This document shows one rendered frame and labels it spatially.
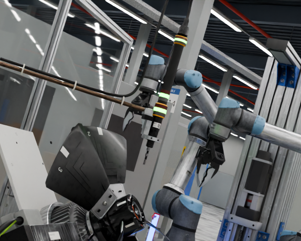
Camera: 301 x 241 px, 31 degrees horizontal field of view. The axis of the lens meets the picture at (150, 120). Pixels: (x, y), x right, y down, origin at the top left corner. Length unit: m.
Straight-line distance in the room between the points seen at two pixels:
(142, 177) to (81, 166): 4.98
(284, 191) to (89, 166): 1.21
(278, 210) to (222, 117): 0.64
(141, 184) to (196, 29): 3.23
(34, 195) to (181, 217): 0.92
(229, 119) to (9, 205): 0.88
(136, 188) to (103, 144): 4.66
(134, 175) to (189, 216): 3.95
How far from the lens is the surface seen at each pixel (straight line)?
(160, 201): 2.64
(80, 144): 1.60
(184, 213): 2.54
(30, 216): 1.56
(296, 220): 3.56
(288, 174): 2.60
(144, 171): 6.57
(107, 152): 1.88
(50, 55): 2.53
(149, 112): 1.83
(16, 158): 1.82
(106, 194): 1.70
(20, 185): 1.77
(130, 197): 1.74
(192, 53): 8.86
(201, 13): 8.96
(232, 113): 2.14
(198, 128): 2.71
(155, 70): 2.42
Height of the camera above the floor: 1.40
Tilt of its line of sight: 4 degrees up
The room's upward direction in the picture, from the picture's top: 16 degrees clockwise
